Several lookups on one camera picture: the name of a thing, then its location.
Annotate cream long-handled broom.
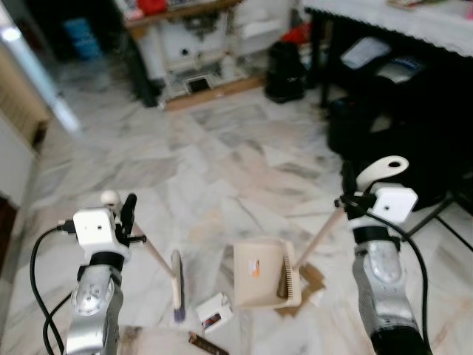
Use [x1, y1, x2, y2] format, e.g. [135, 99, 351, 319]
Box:
[101, 189, 186, 323]

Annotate cream long-handled dustpan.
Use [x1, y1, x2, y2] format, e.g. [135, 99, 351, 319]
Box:
[234, 156, 410, 310]

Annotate black bags under table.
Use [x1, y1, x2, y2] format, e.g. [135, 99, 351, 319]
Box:
[327, 35, 473, 212]

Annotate black metal stand legs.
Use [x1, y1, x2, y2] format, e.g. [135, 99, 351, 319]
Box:
[409, 194, 473, 251]

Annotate brown cardboard scrap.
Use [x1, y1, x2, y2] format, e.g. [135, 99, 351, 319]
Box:
[276, 262, 327, 317]

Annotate small white carton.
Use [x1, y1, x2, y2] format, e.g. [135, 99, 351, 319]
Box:
[196, 292, 234, 333]

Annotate small black bin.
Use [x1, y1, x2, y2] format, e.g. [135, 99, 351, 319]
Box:
[265, 40, 308, 104]

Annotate dark brown wrapper bar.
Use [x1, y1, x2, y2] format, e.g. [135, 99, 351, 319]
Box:
[188, 332, 231, 355]

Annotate beige louvre door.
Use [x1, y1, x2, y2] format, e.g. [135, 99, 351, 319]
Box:
[0, 44, 52, 152]

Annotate red bag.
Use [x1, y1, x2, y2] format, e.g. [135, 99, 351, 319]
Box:
[282, 24, 312, 45]

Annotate table with white cloth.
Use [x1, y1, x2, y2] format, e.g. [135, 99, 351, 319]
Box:
[302, 0, 473, 112]

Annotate white cabinet with wooden top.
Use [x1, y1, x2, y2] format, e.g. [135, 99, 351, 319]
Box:
[118, 0, 298, 113]

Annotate blue box stack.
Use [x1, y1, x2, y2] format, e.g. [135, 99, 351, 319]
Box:
[62, 18, 102, 61]

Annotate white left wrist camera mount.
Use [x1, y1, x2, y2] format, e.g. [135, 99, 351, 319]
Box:
[72, 209, 133, 261]

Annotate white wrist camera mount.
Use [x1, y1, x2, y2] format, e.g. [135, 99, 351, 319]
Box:
[72, 209, 133, 261]
[367, 186, 419, 223]

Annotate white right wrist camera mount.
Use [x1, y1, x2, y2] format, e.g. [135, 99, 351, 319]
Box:
[367, 186, 419, 223]

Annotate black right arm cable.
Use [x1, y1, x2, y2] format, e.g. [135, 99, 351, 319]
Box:
[373, 212, 432, 352]

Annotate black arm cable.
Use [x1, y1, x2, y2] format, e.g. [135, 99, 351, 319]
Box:
[373, 212, 432, 352]
[29, 220, 76, 355]

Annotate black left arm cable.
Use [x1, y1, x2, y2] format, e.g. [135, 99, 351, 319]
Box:
[29, 220, 76, 355]

